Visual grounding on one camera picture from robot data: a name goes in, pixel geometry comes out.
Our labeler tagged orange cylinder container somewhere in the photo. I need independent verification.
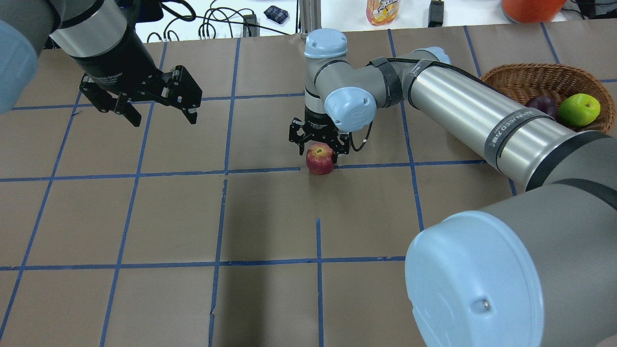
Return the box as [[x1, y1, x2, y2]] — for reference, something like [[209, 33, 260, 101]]
[[500, 0, 566, 23]]

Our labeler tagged red yellow apple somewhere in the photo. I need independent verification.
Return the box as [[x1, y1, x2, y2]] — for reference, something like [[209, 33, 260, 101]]
[[306, 143, 335, 175]]

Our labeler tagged dark red apple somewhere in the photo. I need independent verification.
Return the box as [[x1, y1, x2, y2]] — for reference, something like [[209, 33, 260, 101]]
[[524, 95, 558, 121]]

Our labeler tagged yellow juice bottle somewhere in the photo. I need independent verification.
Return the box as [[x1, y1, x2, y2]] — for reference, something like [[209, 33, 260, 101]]
[[366, 0, 400, 26]]

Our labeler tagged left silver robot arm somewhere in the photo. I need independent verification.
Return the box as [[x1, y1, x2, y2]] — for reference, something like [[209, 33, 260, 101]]
[[0, 0, 202, 127]]

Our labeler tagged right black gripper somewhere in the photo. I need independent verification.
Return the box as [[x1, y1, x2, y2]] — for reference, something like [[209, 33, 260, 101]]
[[288, 112, 351, 162]]

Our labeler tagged aluminium frame post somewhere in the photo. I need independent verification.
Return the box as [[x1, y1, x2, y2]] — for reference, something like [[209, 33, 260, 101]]
[[298, 0, 322, 38]]

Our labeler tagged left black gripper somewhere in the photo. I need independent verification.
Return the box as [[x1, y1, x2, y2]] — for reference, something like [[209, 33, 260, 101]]
[[79, 38, 202, 127]]

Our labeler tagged small dark blue device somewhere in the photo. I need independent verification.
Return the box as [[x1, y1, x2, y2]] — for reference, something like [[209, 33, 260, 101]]
[[264, 6, 289, 25]]

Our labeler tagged brown wicker basket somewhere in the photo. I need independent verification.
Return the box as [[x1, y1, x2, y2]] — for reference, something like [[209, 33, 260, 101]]
[[481, 63, 616, 134]]

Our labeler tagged green apple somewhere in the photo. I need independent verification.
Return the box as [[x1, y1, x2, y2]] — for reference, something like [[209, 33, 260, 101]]
[[558, 93, 601, 128]]

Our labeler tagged black power adapter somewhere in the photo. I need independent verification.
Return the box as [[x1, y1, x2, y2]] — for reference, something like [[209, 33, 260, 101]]
[[427, 0, 444, 28]]

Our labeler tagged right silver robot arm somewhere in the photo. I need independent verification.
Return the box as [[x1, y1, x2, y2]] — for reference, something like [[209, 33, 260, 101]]
[[289, 29, 616, 347]]

